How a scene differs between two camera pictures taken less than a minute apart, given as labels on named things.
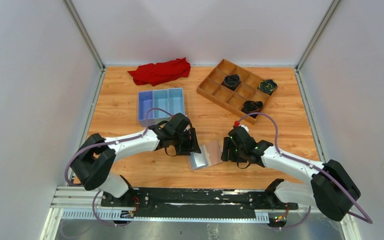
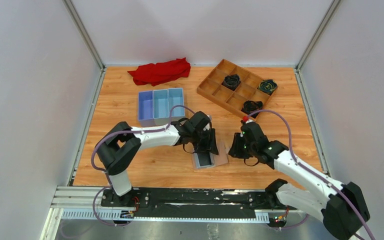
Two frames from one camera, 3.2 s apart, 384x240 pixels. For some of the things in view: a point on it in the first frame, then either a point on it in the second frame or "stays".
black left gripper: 191,141 -> 207,142
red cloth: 155,74 stays
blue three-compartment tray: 170,100 stays
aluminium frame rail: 84,204 stays
